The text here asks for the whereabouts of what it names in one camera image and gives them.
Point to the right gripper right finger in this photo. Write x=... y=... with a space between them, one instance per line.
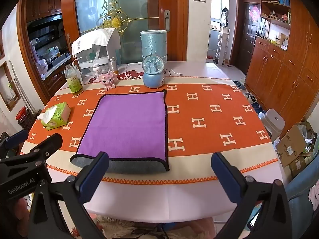
x=273 y=219

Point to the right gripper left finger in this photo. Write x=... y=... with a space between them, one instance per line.
x=46 y=219

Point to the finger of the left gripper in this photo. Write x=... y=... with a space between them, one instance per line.
x=49 y=146
x=10 y=144

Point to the purple and grey towel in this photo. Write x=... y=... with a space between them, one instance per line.
x=132 y=129

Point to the red lidded jar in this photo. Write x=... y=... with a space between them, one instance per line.
x=21 y=114

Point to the green tissue pack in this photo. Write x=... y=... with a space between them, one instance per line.
x=55 y=116

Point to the blue chair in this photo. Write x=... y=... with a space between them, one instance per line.
x=302 y=194

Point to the green label glass bottle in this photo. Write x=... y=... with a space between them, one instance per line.
x=73 y=80

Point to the cardboard box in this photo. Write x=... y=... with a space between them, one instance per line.
x=295 y=149

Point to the pink block cat figure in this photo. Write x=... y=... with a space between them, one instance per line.
x=108 y=79

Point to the white pill bottle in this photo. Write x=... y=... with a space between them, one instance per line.
x=97 y=70

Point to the white plastic stool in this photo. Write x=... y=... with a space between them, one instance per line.
x=273 y=123

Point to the white rack with cloth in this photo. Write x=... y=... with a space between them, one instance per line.
x=97 y=46

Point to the orange H-pattern tablecloth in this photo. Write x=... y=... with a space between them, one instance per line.
x=205 y=116

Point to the blue snow globe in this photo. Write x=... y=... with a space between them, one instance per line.
x=153 y=67

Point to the light blue cylinder lamp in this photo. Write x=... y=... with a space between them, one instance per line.
x=154 y=43

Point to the wooden glass sliding door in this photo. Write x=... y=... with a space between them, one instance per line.
x=130 y=17

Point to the dark entrance door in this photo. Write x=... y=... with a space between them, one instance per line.
x=250 y=28

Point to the wooden wall cabinet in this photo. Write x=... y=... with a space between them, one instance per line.
x=283 y=72

